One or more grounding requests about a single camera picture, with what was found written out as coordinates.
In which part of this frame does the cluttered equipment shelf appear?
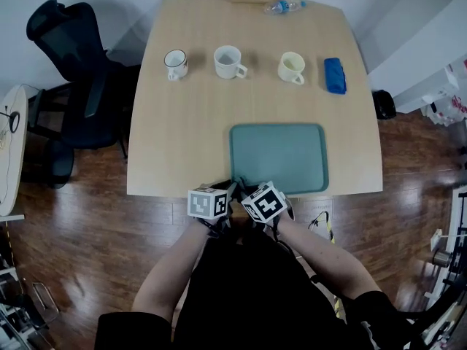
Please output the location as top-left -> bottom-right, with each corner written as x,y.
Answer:
0,220 -> 49,350

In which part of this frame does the yellow black striped strap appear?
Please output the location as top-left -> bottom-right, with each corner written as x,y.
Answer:
307,211 -> 344,321

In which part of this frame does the round white side table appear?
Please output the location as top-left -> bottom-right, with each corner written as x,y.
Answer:
0,84 -> 30,219

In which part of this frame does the black office chair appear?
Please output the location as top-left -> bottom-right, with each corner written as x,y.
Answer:
26,0 -> 142,190

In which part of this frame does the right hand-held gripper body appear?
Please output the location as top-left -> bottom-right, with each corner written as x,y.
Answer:
240,180 -> 295,238

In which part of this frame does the desk lamp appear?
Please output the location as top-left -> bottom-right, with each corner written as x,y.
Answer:
0,110 -> 21,135

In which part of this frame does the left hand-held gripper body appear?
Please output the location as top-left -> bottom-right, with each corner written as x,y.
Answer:
187,184 -> 235,237

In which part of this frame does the black trash bin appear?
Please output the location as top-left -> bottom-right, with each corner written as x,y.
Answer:
372,89 -> 398,121

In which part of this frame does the plain white mug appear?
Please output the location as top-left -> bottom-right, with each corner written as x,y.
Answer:
212,44 -> 250,80

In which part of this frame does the silver metal frame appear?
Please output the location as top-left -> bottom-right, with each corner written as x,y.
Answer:
31,281 -> 60,314

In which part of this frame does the black metal rack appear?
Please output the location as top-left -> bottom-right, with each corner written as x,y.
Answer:
419,184 -> 467,350

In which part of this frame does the clear plastic water bottle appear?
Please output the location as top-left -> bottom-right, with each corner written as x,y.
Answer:
263,0 -> 308,15

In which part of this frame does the white plastic bag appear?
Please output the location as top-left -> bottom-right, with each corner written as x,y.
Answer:
420,59 -> 467,128

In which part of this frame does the cream mug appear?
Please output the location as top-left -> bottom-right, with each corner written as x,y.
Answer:
277,51 -> 307,86

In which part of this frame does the green tray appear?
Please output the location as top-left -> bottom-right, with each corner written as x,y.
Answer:
228,122 -> 331,197

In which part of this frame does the blue folded cloth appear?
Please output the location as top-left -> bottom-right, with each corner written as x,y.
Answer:
323,57 -> 348,96

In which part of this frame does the white mug with dark rim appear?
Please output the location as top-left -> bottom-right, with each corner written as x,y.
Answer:
163,49 -> 190,82

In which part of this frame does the person's left forearm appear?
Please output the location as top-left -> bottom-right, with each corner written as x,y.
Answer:
130,224 -> 208,323

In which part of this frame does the person's right forearm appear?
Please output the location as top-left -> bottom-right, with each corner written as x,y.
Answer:
276,217 -> 383,301

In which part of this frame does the person's black shirt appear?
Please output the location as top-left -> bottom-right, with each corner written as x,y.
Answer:
94,224 -> 433,350

